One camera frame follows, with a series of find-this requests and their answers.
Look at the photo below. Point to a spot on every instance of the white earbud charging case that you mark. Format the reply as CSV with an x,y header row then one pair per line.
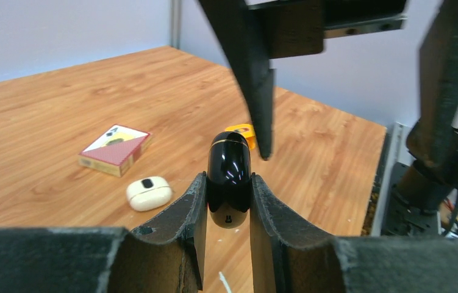
x,y
148,193

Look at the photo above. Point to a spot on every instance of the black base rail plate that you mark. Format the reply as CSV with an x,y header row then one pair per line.
x,y
409,198

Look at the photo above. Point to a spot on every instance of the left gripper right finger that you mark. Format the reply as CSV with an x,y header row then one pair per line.
x,y
289,254

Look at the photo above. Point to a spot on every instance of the red pink small box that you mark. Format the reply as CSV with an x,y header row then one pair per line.
x,y
115,151

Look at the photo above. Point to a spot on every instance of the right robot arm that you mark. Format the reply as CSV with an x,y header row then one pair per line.
x,y
252,35

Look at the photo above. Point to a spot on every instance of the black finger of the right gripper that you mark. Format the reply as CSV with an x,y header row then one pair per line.
x,y
430,139

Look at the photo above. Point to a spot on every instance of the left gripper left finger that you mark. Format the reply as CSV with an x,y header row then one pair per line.
x,y
164,254

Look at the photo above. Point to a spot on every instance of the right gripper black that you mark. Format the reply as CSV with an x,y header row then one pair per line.
x,y
290,29

